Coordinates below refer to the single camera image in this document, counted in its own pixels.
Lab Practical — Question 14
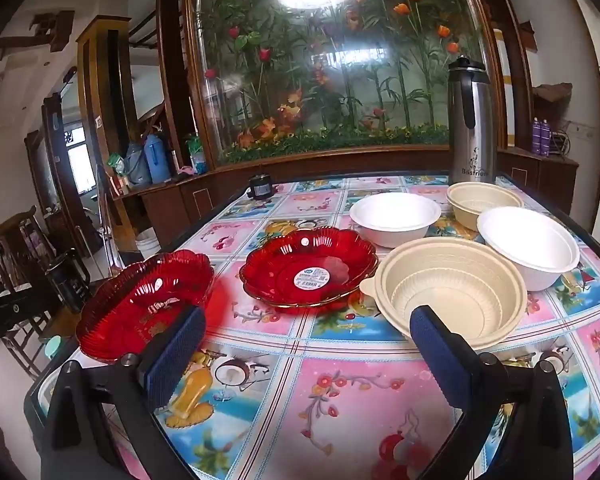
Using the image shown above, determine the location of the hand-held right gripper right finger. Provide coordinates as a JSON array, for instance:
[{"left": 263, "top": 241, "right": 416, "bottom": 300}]
[{"left": 409, "top": 305, "right": 588, "bottom": 480}]

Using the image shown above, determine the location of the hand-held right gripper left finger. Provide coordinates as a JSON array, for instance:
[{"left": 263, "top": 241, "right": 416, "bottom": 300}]
[{"left": 40, "top": 304, "right": 208, "bottom": 480}]

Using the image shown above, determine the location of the large beige plastic bowl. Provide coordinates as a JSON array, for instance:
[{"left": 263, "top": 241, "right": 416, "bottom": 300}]
[{"left": 359, "top": 237, "right": 529, "bottom": 353}]

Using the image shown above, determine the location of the red glass plate with sticker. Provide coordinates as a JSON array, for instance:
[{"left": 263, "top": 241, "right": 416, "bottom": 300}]
[{"left": 238, "top": 226, "right": 380, "bottom": 309}]

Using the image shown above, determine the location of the white foam bowl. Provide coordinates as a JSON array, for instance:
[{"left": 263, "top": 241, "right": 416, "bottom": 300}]
[
  {"left": 349, "top": 192, "right": 442, "bottom": 249},
  {"left": 476, "top": 206, "right": 581, "bottom": 292}
]

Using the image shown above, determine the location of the small beige plastic bowl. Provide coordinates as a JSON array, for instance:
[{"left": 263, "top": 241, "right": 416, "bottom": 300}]
[{"left": 446, "top": 181, "right": 525, "bottom": 233}]

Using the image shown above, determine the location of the printed fruit tablecloth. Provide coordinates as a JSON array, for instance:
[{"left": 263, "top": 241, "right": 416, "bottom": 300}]
[{"left": 25, "top": 172, "right": 600, "bottom": 480}]

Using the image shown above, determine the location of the white bucket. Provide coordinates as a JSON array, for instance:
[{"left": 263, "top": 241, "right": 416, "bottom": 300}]
[{"left": 135, "top": 232, "right": 161, "bottom": 261}]

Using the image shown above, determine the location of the wooden display cabinet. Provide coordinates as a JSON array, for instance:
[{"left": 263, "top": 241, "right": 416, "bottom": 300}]
[{"left": 112, "top": 142, "right": 579, "bottom": 256}]

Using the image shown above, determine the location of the wooden chair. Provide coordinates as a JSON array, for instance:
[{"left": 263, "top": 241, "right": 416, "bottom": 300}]
[{"left": 0, "top": 205, "right": 56, "bottom": 381}]

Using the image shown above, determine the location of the small black device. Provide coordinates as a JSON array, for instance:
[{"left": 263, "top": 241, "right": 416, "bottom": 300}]
[{"left": 247, "top": 174, "right": 276, "bottom": 200}]

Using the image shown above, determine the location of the light blue thermos flask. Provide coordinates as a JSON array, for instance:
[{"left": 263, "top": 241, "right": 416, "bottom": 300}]
[{"left": 125, "top": 142, "right": 151, "bottom": 186}]

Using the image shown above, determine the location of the dark blue thermos flask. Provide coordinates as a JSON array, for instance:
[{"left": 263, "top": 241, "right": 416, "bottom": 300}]
[{"left": 145, "top": 133, "right": 173, "bottom": 184}]

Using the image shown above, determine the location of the stainless steel thermos jug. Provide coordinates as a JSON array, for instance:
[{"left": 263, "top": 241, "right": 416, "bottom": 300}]
[{"left": 447, "top": 55, "right": 499, "bottom": 187}]

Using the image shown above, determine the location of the cardboard box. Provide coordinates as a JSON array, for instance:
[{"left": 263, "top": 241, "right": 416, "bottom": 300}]
[{"left": 532, "top": 82, "right": 573, "bottom": 106}]

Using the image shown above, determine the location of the tangle of black wires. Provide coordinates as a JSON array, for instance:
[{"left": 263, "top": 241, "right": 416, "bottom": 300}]
[{"left": 550, "top": 130, "right": 572, "bottom": 157}]

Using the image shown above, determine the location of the wooden door frame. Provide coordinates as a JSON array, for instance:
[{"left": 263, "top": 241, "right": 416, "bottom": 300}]
[{"left": 77, "top": 15, "right": 133, "bottom": 256}]

